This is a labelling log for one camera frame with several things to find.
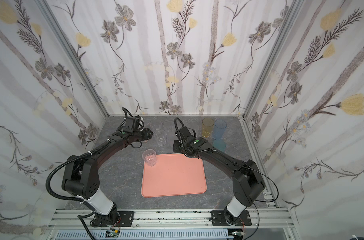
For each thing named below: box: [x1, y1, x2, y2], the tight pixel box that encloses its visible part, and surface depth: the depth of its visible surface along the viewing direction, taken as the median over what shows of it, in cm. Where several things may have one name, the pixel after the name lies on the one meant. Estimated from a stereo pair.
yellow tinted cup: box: [202, 117, 215, 138], surface depth 104 cm
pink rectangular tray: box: [141, 153, 207, 198], surface depth 90 cm
